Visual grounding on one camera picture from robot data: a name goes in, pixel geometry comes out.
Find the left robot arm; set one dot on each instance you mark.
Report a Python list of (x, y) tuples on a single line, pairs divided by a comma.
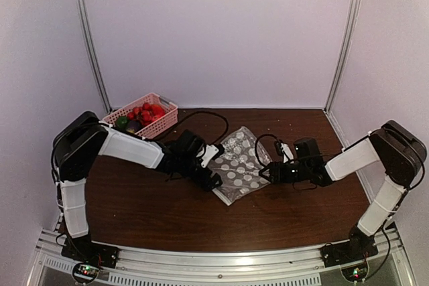
[(88, 139)]

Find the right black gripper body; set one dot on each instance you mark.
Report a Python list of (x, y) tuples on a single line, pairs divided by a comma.
[(291, 176)]

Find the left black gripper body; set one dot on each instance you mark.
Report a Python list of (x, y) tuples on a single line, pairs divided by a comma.
[(201, 179)]

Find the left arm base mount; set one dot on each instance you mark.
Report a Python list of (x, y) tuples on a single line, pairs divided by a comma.
[(90, 261)]

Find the red fake lychee bunch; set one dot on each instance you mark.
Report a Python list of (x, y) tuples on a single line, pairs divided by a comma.
[(146, 113)]

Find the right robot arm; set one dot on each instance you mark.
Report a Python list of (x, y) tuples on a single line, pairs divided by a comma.
[(401, 154)]

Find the pink perforated plastic basket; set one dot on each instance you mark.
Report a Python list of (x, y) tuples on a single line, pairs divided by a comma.
[(156, 128)]

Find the aluminium corner post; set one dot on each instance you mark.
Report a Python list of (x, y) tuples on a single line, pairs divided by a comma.
[(92, 55), (352, 17)]

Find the aluminium front rail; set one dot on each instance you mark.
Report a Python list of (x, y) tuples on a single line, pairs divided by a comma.
[(140, 266)]

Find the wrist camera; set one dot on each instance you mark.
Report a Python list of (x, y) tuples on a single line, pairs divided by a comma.
[(208, 153), (283, 150)]

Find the dark purple fake eggplant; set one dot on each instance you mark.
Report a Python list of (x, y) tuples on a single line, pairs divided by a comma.
[(133, 126)]

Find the right aluminium corner post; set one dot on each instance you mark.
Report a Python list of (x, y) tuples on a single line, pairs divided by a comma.
[(352, 17)]

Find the left aluminium corner post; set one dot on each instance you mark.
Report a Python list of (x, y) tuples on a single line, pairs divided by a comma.
[(92, 55)]

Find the clear zip top bag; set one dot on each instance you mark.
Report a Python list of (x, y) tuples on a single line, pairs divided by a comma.
[(239, 166)]

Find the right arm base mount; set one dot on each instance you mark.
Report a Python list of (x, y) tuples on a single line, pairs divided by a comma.
[(354, 267)]

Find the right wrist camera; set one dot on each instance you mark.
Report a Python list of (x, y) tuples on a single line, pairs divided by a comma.
[(283, 150)]

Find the green fake vegetable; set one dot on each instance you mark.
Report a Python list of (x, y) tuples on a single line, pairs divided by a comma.
[(121, 122)]

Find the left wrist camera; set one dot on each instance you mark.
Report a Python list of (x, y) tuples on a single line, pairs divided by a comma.
[(208, 153)]

